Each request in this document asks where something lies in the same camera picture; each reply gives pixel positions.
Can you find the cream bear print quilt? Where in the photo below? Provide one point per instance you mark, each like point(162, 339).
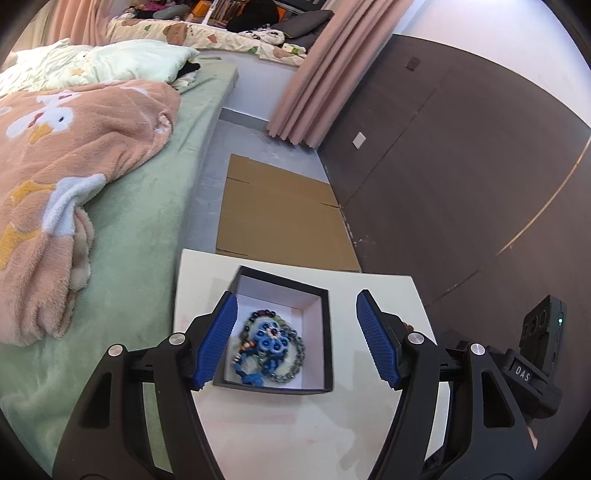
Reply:
point(194, 34)

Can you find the white wall switch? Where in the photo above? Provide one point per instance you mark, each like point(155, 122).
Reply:
point(359, 140)

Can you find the pale green pillow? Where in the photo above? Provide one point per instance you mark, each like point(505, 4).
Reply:
point(115, 60)

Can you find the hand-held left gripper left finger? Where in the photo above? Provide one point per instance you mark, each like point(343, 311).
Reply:
point(216, 339)

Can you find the black jewelry box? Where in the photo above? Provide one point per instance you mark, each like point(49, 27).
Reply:
point(323, 369)

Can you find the black and white cloth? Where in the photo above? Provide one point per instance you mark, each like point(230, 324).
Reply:
point(263, 36)

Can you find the dark grey cushion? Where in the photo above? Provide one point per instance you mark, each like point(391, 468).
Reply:
point(302, 25)

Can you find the bed with green sheet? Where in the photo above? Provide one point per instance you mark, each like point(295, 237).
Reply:
point(147, 221)

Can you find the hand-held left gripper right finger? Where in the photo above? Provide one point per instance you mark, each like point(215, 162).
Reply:
point(379, 341)

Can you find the orange duck print blanket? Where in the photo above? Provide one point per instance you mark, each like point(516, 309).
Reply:
point(60, 184)

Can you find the flat cardboard sheet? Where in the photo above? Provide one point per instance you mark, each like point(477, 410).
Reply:
point(281, 217)

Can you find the pink curtain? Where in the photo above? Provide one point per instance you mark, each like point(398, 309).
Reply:
point(76, 18)
point(332, 78)

